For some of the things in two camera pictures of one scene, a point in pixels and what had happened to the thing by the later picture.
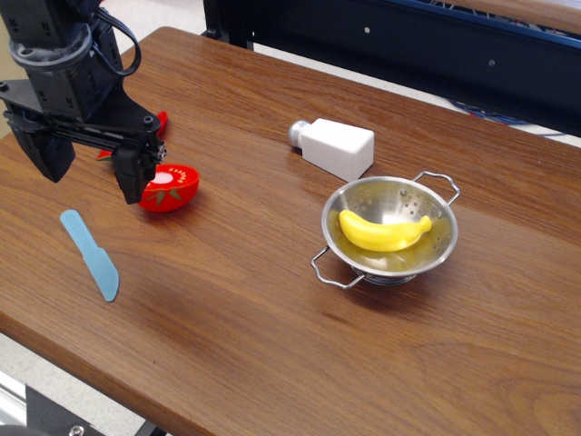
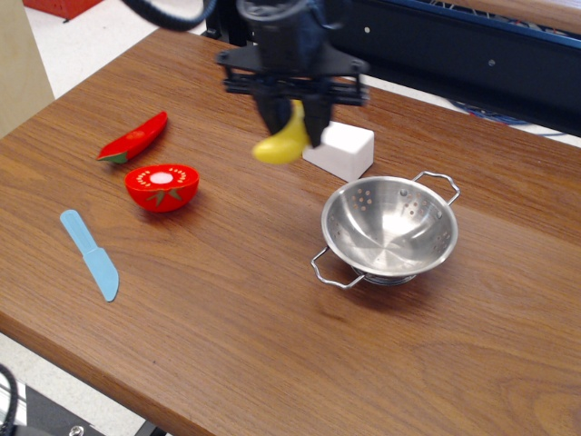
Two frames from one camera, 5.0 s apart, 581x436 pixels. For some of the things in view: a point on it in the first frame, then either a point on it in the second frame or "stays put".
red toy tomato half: x=172 y=189 stays put
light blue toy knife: x=97 y=260 stays put
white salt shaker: x=344 y=151 stays put
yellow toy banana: x=376 y=236 to x=289 y=143
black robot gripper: x=87 y=104 to x=293 y=59
